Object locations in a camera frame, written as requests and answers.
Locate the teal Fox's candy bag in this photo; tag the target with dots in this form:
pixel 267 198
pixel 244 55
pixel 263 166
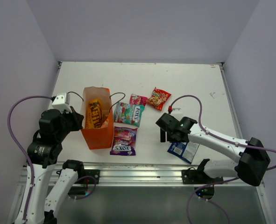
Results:
pixel 128 114

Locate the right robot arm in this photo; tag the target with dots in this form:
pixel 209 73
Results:
pixel 248 159

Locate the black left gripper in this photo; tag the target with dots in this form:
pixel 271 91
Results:
pixel 77 117

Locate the blue chips bag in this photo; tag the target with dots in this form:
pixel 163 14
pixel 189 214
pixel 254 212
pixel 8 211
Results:
pixel 183 150

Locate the aluminium mounting rail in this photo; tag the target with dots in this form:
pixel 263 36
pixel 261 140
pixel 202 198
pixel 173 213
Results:
pixel 130 175

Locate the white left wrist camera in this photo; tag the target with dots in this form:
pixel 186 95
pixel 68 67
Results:
pixel 61 102

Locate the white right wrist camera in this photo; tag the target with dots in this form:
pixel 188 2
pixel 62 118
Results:
pixel 175 112

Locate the orange paper bag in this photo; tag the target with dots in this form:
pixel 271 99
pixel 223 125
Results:
pixel 98 138

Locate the purple Fox's candy bag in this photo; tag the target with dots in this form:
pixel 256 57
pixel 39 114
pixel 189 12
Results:
pixel 124 141

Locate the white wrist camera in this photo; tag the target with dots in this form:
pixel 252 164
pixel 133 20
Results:
pixel 175 112
pixel 61 102

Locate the orange snack packet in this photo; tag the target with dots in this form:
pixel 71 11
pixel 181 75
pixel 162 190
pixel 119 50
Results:
pixel 105 122

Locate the black right base bracket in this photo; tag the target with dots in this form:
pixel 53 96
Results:
pixel 195 176

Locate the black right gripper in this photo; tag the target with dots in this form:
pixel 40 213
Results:
pixel 169 138

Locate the yellow potato chips bag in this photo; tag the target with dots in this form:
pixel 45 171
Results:
pixel 94 114

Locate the pink candy packet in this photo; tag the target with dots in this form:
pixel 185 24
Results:
pixel 138 100

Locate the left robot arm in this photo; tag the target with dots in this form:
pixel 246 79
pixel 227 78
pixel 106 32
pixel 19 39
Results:
pixel 38 205

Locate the black base bracket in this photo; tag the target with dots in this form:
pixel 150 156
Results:
pixel 195 176
pixel 89 176

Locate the red nuts snack packet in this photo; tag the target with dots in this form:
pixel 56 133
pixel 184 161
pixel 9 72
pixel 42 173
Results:
pixel 158 98

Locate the black left base bracket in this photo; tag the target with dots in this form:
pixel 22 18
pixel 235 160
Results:
pixel 89 176

